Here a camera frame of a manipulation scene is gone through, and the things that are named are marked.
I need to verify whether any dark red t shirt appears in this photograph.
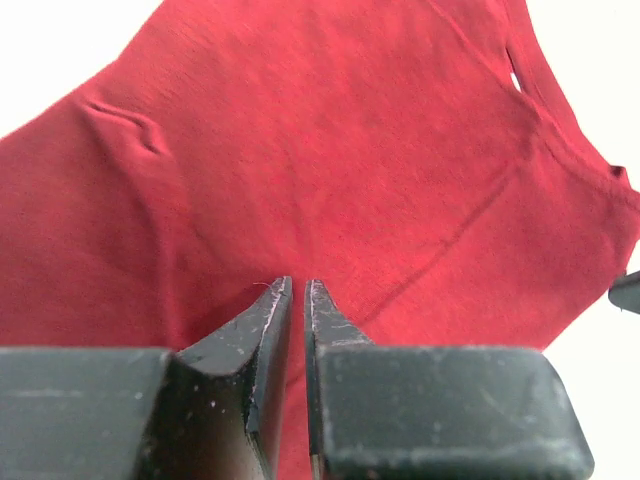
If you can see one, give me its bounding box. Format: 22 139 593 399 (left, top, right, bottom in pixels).
1 1 639 479

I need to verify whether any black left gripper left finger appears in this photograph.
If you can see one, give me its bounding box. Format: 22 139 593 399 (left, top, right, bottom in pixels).
179 277 293 479

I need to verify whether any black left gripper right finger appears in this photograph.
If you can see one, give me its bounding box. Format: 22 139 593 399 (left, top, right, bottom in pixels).
304 279 374 479

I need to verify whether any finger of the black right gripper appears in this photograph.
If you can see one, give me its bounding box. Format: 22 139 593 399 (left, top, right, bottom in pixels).
608 271 640 314

